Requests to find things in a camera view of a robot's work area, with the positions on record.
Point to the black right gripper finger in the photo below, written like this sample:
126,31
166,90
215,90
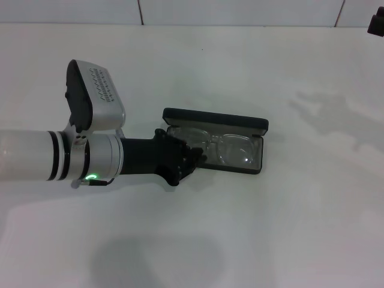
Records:
377,25

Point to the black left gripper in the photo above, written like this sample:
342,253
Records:
144,156

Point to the clear white glasses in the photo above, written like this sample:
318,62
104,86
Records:
237,150

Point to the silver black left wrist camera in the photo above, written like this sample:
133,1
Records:
99,117

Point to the black glasses case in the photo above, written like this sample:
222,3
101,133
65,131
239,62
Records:
216,117

